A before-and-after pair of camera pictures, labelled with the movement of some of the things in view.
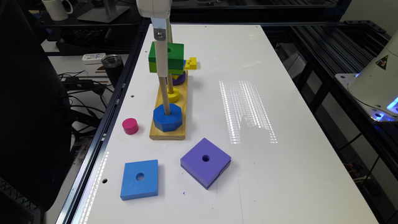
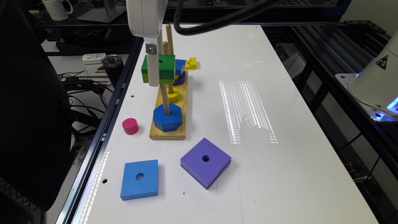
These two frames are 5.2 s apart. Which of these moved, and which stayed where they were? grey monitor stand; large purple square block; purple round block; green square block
Moved: green square block
Stayed: grey monitor stand; purple round block; large purple square block
